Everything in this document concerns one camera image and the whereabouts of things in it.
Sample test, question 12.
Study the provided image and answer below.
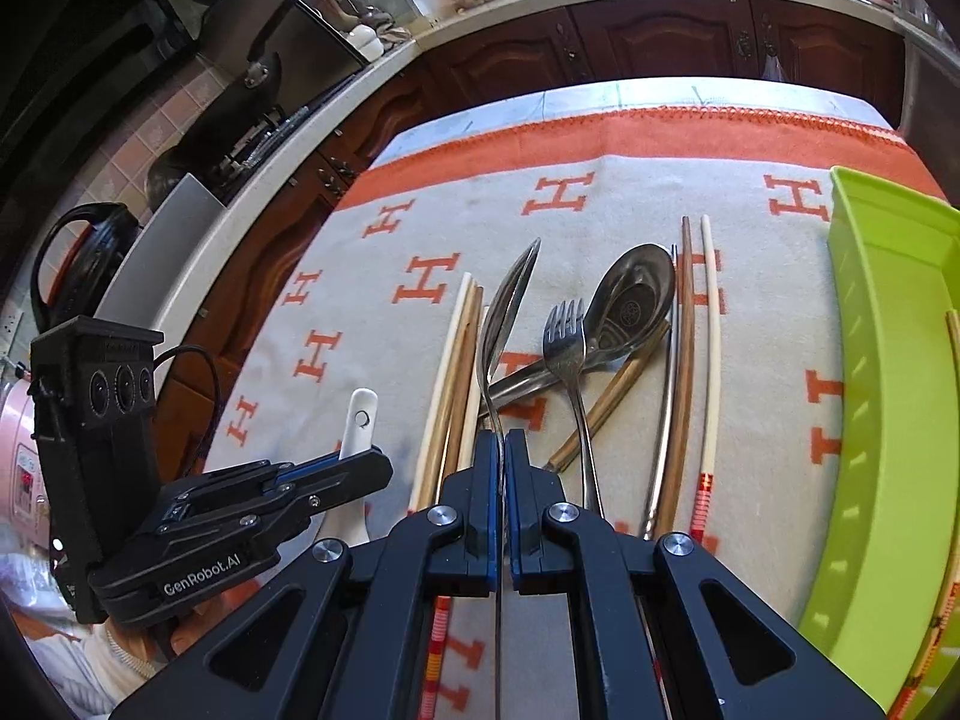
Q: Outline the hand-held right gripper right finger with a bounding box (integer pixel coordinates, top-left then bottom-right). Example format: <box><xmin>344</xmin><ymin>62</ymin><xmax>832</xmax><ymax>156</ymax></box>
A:
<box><xmin>507</xmin><ymin>430</ymin><xmax>887</xmax><ymax>720</ymax></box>

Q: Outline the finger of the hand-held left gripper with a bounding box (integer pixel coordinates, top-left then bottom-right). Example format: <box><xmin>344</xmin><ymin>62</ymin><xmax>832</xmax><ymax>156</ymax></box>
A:
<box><xmin>161</xmin><ymin>451</ymin><xmax>394</xmax><ymax>548</ymax></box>
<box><xmin>161</xmin><ymin>447</ymin><xmax>376</xmax><ymax>507</ymax></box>

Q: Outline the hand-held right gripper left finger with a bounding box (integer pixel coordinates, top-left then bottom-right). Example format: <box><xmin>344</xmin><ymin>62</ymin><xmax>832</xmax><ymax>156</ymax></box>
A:
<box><xmin>105</xmin><ymin>430</ymin><xmax>503</xmax><ymax>720</ymax></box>

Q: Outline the white ceramic spoon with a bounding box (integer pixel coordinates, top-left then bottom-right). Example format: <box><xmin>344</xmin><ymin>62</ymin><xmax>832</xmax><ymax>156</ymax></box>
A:
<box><xmin>322</xmin><ymin>388</ymin><xmax>380</xmax><ymax>550</ymax></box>

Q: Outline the slim steel spoon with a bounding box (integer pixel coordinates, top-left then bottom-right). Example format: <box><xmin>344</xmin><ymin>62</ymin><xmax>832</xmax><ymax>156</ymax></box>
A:
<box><xmin>476</xmin><ymin>236</ymin><xmax>542</xmax><ymax>720</ymax></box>

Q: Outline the wide steel spoon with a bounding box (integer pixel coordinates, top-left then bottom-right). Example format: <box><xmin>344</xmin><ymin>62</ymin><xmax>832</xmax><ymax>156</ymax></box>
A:
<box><xmin>487</xmin><ymin>244</ymin><xmax>677</xmax><ymax>406</ymax></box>

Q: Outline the green plastic tray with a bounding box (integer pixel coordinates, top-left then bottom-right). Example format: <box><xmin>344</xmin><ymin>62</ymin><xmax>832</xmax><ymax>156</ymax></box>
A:
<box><xmin>796</xmin><ymin>165</ymin><xmax>960</xmax><ymax>698</ymax></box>

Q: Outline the person's left forearm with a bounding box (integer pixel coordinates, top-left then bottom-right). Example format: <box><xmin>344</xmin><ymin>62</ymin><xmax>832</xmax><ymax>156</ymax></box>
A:
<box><xmin>22</xmin><ymin>611</ymin><xmax>177</xmax><ymax>702</ymax></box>

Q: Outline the pink rice cooker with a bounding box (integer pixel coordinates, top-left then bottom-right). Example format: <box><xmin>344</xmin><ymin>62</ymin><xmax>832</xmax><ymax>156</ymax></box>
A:
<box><xmin>0</xmin><ymin>382</ymin><xmax>55</xmax><ymax>541</ymax></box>

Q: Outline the brown wooden chopstick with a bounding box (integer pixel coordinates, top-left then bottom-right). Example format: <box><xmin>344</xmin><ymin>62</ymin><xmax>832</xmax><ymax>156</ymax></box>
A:
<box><xmin>442</xmin><ymin>296</ymin><xmax>488</xmax><ymax>485</ymax></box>
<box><xmin>431</xmin><ymin>282</ymin><xmax>485</xmax><ymax>511</ymax></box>
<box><xmin>656</xmin><ymin>216</ymin><xmax>695</xmax><ymax>541</ymax></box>

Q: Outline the steel fork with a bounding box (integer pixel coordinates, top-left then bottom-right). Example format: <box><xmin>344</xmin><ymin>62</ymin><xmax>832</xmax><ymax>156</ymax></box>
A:
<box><xmin>541</xmin><ymin>298</ymin><xmax>607</xmax><ymax>522</ymax></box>

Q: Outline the cream chopstick red striped end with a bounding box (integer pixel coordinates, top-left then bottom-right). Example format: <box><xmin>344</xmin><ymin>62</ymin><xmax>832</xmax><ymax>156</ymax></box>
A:
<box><xmin>691</xmin><ymin>214</ymin><xmax>722</xmax><ymax>552</ymax></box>
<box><xmin>420</xmin><ymin>594</ymin><xmax>452</xmax><ymax>720</ymax></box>

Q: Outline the steel chopstick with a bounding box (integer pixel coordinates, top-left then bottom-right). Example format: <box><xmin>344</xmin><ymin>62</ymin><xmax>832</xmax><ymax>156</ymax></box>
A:
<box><xmin>641</xmin><ymin>242</ymin><xmax>680</xmax><ymax>541</ymax></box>

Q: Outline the black electric kettle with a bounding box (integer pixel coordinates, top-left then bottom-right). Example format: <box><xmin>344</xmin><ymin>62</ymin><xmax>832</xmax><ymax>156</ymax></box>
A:
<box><xmin>30</xmin><ymin>202</ymin><xmax>142</xmax><ymax>335</ymax></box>

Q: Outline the grey metal sheet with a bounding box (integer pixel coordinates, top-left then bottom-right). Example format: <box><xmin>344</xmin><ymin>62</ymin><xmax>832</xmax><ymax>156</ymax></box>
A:
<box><xmin>96</xmin><ymin>172</ymin><xmax>226</xmax><ymax>331</ymax></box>

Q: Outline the orange and beige printed blanket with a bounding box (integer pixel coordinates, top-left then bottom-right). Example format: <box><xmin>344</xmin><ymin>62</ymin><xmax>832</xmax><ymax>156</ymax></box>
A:
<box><xmin>199</xmin><ymin>101</ymin><xmax>935</xmax><ymax>720</ymax></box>

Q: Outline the black gas stove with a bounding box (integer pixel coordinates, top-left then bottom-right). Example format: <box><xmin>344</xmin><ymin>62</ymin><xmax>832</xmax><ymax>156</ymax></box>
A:
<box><xmin>217</xmin><ymin>101</ymin><xmax>342</xmax><ymax>175</ymax></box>

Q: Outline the black wok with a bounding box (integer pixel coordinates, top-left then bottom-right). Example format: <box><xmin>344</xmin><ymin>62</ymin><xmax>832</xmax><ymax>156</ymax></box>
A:
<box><xmin>146</xmin><ymin>52</ymin><xmax>290</xmax><ymax>207</ymax></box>

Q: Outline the chopstick with striped end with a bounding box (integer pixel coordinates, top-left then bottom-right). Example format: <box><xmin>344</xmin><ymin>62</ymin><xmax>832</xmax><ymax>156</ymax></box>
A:
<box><xmin>900</xmin><ymin>607</ymin><xmax>955</xmax><ymax>713</ymax></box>

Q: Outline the stainless steel panel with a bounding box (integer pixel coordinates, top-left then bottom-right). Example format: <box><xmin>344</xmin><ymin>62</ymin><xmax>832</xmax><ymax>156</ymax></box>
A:
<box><xmin>169</xmin><ymin>0</ymin><xmax>376</xmax><ymax>95</ymax></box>

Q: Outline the tan chopstick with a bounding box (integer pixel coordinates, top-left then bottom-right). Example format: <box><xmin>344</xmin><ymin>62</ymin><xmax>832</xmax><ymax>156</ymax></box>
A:
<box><xmin>943</xmin><ymin>311</ymin><xmax>960</xmax><ymax>395</ymax></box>

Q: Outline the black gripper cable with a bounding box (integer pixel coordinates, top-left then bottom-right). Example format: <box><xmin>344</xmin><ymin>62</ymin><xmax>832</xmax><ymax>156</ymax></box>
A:
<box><xmin>154</xmin><ymin>345</ymin><xmax>224</xmax><ymax>481</ymax></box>

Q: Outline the gold handled steel spoon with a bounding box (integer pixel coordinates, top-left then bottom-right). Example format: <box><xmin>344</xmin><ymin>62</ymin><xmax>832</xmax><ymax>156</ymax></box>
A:
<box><xmin>544</xmin><ymin>319</ymin><xmax>672</xmax><ymax>473</ymax></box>

